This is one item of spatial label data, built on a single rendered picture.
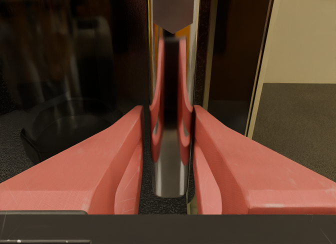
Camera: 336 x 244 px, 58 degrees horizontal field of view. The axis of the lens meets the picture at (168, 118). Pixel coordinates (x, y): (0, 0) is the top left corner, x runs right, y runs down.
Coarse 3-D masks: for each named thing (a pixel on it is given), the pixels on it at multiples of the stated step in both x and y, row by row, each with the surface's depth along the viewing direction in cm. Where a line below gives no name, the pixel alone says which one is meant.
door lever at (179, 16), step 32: (160, 0) 8; (192, 0) 8; (160, 32) 9; (192, 32) 9; (160, 64) 10; (192, 64) 10; (160, 96) 10; (192, 96) 11; (160, 128) 11; (160, 160) 12; (160, 192) 13
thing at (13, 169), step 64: (0, 0) 13; (64, 0) 13; (128, 0) 13; (256, 0) 13; (0, 64) 15; (64, 64) 15; (128, 64) 15; (256, 64) 15; (0, 128) 17; (64, 128) 17; (192, 192) 20
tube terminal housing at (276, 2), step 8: (272, 8) 15; (272, 16) 15; (272, 24) 15; (272, 32) 15; (264, 48) 16; (264, 56) 16; (264, 64) 16; (264, 72) 17; (256, 96) 17; (256, 104) 18; (256, 112) 18; (248, 136) 19
